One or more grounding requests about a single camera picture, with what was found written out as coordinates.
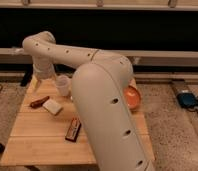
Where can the wooden table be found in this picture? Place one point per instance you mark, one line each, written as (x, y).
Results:
(38, 137)

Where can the blue electronic box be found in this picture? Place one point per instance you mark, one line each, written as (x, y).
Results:
(187, 100)

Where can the orange ceramic bowl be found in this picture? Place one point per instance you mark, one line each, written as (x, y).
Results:
(133, 97)

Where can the brown sausage toy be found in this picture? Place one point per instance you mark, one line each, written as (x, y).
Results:
(39, 103)

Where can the white sponge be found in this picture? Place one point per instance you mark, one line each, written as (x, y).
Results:
(52, 106)

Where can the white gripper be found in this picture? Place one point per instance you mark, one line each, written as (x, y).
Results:
(43, 69)

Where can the black table clamp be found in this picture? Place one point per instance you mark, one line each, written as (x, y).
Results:
(27, 77)

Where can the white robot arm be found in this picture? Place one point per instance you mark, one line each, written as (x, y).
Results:
(97, 88)

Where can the translucent plastic cup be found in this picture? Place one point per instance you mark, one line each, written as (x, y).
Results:
(63, 85)

